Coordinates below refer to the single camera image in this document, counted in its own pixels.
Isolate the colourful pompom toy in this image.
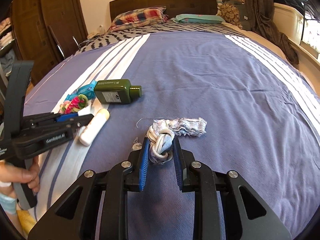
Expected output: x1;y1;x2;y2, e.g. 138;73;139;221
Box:
59;94;88;114

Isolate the brown patterned cushion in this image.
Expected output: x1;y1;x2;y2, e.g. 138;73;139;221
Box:
217;0;251;30

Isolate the plaid red blue pillow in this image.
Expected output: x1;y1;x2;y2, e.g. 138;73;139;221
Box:
108;6;168;33

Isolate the white storage box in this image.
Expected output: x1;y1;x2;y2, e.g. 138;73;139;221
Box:
273;3;304;45

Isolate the knotted white blue rag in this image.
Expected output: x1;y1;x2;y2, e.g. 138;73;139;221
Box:
146;118;207;165

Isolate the blue snack wrapper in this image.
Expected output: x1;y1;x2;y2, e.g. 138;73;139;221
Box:
65;80;97;101

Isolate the teal pillow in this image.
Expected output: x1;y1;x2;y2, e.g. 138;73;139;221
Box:
171;14;225;24

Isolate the dark wooden headboard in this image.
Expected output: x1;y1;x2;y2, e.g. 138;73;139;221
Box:
110;0;217;20

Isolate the blue white striped bed cover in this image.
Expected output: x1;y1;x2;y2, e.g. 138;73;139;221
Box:
24;31;319;237

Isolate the dark green bottle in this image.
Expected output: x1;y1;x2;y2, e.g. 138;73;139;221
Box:
94;79;142;104

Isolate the black white patterned sheet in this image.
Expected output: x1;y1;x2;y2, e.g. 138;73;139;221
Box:
75;20;246;55

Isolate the person's left hand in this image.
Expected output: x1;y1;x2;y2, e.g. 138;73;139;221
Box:
1;156;40;193

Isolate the dark wooden wardrobe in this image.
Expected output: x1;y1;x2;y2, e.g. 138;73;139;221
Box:
1;0;88;85

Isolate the dark brown curtain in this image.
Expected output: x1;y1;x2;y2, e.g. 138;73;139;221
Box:
222;0;300;66

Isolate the cream white tube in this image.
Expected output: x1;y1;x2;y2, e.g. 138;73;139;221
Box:
79;108;110;146

